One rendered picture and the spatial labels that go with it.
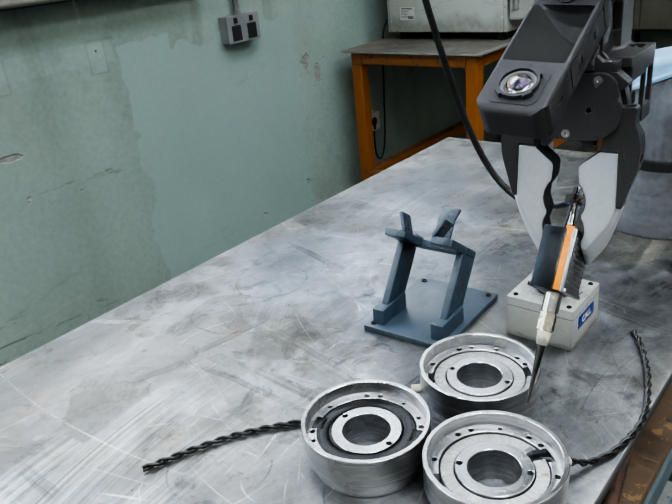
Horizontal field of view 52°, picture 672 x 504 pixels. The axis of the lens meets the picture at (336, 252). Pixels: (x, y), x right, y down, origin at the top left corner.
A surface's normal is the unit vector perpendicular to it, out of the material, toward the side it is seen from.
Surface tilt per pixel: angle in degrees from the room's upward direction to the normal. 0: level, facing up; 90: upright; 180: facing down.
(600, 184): 90
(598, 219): 90
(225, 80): 90
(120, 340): 0
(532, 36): 31
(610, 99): 90
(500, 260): 0
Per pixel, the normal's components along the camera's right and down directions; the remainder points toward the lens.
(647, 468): -0.10, -0.90
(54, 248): 0.77, 0.19
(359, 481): -0.15, 0.43
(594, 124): -0.59, 0.39
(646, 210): -0.60, 0.10
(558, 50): -0.36, -0.58
